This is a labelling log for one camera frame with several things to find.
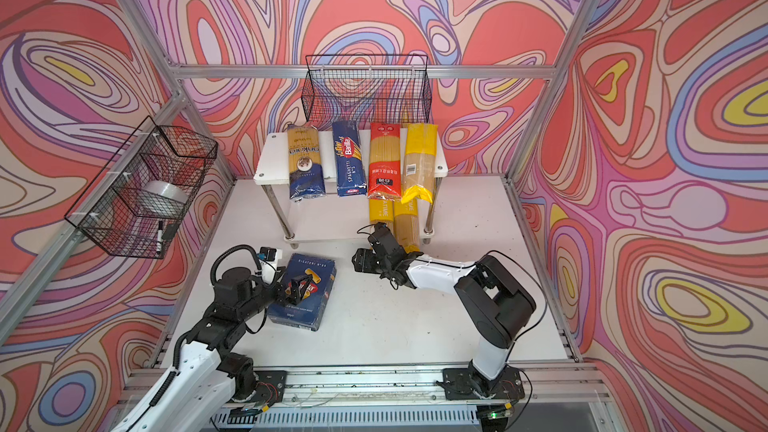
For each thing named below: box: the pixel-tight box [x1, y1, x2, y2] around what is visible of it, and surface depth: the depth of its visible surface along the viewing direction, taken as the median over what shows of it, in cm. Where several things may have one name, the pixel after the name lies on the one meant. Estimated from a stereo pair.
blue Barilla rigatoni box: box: [267, 254, 337, 331], surface depth 86 cm
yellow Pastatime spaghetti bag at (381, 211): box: [369, 198, 394, 234], surface depth 100 cm
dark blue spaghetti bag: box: [287, 124, 326, 200], surface depth 75 cm
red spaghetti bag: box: [368, 122, 402, 201], surface depth 75 cm
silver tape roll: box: [139, 180, 190, 218], surface depth 74 cm
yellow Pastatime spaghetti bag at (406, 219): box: [393, 198, 421, 254], surface depth 98 cm
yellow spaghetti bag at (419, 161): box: [401, 123, 438, 204], surface depth 74 cm
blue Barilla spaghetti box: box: [332, 120, 368, 197], surface depth 73 cm
